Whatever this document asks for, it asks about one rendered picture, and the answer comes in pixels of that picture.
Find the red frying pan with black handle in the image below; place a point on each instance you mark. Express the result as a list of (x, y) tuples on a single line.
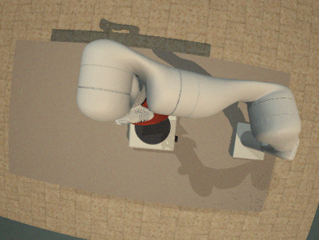
[(157, 118)]

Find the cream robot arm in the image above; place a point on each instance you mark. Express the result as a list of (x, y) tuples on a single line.
[(107, 92)]

